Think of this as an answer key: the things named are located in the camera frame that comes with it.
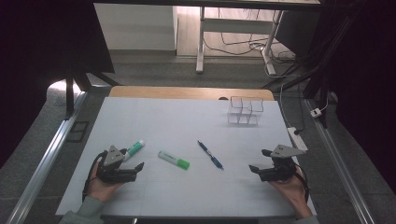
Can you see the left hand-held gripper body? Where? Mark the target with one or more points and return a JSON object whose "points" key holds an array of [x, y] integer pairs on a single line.
{"points": [[115, 174]]}

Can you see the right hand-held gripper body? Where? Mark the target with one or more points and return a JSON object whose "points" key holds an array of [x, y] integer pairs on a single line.
{"points": [[280, 171]]}

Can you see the green and white marker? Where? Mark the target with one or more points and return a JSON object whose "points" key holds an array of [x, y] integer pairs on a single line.
{"points": [[135, 148]]}

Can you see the green highlighter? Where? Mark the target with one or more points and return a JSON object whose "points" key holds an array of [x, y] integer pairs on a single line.
{"points": [[174, 160]]}

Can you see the clear acrylic pen holder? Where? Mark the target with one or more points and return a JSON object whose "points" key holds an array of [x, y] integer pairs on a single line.
{"points": [[246, 119]]}

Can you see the blue pen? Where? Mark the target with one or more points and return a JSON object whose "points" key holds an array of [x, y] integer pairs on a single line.
{"points": [[211, 155]]}

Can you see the person's left hand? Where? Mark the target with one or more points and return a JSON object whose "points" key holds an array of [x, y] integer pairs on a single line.
{"points": [[98, 188]]}

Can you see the person's right hand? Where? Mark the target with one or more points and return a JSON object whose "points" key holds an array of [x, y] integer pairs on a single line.
{"points": [[294, 191]]}

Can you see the white power strip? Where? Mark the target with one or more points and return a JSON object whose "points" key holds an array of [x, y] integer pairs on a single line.
{"points": [[298, 139]]}

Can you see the white table mat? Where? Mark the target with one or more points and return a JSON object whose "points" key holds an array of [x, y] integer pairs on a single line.
{"points": [[174, 193]]}

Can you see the small white adapter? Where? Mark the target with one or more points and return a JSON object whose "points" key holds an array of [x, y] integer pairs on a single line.
{"points": [[316, 112]]}

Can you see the black metal stand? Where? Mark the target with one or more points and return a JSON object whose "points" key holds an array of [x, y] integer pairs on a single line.
{"points": [[320, 62], [69, 96]]}

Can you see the black curtain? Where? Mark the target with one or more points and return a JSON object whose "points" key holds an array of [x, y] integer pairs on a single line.
{"points": [[37, 62], [367, 77]]}

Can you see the white-legged desk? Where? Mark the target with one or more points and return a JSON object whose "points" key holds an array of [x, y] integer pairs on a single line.
{"points": [[236, 25]]}

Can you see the aluminium rail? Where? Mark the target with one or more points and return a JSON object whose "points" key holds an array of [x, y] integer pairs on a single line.
{"points": [[339, 168], [46, 161]]}

